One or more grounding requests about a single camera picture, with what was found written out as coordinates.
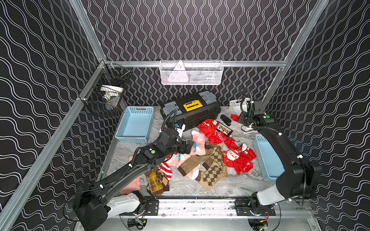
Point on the right light blue basket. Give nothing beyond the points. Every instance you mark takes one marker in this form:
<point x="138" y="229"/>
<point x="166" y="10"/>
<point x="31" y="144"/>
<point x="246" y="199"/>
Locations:
<point x="270" y="164"/>

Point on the black board yellow connectors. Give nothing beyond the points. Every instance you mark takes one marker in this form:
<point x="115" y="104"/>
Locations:
<point x="225" y="130"/>

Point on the left light blue basket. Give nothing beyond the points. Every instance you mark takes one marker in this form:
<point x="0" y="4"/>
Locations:
<point x="135" y="125"/>

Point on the red santa sock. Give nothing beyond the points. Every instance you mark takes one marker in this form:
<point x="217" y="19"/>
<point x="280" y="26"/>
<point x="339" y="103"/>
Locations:
<point x="208" y="127"/>

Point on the black stapler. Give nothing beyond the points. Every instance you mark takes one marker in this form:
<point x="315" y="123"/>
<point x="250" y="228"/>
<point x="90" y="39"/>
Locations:
<point x="225" y="119"/>

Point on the white perforated plastic basket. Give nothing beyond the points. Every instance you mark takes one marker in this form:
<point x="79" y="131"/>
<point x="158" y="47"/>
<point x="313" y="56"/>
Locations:
<point x="234" y="106"/>

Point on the yellow brown plaid sock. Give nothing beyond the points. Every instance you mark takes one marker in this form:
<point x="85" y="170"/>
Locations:
<point x="157" y="182"/>

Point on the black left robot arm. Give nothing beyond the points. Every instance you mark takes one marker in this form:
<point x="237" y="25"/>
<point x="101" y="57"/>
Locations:
<point x="91" y="200"/>

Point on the pink patterned sock upper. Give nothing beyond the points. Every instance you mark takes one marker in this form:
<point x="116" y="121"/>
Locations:
<point x="198" y="147"/>

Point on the black wire wall basket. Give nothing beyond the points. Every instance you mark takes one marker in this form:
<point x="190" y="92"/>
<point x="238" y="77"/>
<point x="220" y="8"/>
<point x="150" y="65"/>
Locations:
<point x="105" y="98"/>

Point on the light blue basket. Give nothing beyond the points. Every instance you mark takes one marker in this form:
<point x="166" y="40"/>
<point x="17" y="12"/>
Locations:
<point x="270" y="164"/>
<point x="135" y="125"/>

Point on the clear wall-mounted basket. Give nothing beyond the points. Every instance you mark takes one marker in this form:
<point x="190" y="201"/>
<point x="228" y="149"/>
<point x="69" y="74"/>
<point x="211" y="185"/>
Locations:
<point x="191" y="72"/>

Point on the pink sock left edge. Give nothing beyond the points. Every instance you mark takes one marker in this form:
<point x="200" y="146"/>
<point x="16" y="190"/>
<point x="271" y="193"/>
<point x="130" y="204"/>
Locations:
<point x="132" y="186"/>

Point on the tan argyle sock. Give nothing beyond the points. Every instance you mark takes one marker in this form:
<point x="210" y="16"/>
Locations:
<point x="215" y="169"/>

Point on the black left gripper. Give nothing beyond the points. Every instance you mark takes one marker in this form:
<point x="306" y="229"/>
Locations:
<point x="187" y="146"/>

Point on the red white striped sock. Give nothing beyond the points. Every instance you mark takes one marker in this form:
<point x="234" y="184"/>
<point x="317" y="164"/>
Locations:
<point x="166" y="170"/>

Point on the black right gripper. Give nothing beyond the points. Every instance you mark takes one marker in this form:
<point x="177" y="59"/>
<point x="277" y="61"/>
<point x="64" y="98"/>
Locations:
<point x="241" y="117"/>

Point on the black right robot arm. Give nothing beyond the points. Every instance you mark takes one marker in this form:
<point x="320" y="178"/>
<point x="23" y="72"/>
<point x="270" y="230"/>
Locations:
<point x="299" y="177"/>

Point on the pink dotted sock centre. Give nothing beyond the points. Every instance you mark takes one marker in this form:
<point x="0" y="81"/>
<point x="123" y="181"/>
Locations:
<point x="185" y="163"/>

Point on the red penguin sock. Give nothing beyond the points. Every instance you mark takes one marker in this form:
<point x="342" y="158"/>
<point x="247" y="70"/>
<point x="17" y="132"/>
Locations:
<point x="240" y="160"/>

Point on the black toolbox yellow handle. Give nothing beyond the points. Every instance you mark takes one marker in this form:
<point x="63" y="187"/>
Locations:
<point x="193" y="109"/>

